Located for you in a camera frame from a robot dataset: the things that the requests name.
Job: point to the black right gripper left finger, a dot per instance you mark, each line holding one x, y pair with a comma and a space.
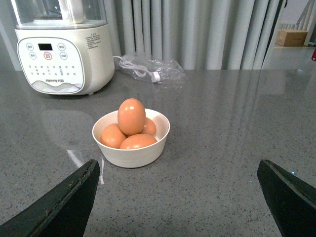
61, 212

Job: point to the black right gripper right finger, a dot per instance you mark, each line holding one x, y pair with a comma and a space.
291, 201

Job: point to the brown top egg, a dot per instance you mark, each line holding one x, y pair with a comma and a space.
131, 116

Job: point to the brown egg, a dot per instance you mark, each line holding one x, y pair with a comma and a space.
138, 141
112, 136
149, 127
131, 116

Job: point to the brown left egg in bowl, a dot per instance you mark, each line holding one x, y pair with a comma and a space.
112, 136

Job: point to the brown front egg in bowl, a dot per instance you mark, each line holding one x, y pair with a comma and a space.
138, 141

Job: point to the brown back egg in bowl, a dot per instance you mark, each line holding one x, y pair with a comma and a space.
149, 127

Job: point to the cardboard box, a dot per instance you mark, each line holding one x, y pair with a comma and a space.
291, 37

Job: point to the white bowl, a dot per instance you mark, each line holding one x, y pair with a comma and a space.
137, 157

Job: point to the white Joyoung blender appliance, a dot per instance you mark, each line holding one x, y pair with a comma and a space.
64, 46

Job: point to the clear plastic bag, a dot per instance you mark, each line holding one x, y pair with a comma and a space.
148, 69

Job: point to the grey curtain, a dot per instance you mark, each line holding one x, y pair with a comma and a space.
198, 34

